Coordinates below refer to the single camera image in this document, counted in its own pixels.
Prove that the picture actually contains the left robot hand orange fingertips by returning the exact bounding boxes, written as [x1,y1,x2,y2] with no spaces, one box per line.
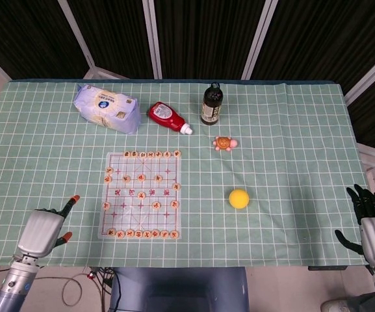
[17,194,81,258]

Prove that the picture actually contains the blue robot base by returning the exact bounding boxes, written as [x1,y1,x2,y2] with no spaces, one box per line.
[109,266,250,312]

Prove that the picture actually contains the clear plastic chess board sheet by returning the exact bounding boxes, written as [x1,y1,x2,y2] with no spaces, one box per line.
[98,149,183,241]

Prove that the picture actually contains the black table control panel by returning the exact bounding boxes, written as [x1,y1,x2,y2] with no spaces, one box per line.
[307,265,349,271]

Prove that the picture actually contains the white shoe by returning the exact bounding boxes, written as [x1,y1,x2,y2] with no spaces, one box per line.
[320,298,349,312]

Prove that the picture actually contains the green checked tablecloth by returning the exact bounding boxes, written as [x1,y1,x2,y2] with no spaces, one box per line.
[0,79,370,269]

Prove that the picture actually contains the pale blue tissue pack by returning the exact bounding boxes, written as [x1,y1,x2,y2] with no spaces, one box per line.
[73,83,142,134]

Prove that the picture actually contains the yellow ball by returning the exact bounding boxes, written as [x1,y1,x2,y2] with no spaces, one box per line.
[228,188,250,209]

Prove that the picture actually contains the red ketchup squeeze bottle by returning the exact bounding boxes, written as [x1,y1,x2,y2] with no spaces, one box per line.
[146,101,194,135]

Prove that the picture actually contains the white partition base foot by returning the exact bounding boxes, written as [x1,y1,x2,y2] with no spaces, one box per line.
[83,66,130,80]

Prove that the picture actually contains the pink orange turtle toy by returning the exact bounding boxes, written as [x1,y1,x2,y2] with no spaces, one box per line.
[213,136,239,153]

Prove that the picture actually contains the dark sauce glass bottle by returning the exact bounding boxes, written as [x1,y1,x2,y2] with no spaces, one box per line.
[200,82,224,125]

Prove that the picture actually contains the white floor cable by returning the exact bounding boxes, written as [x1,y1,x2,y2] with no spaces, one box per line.
[61,272,92,307]

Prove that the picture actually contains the black cable bundle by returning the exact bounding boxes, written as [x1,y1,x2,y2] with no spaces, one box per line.
[89,266,116,312]

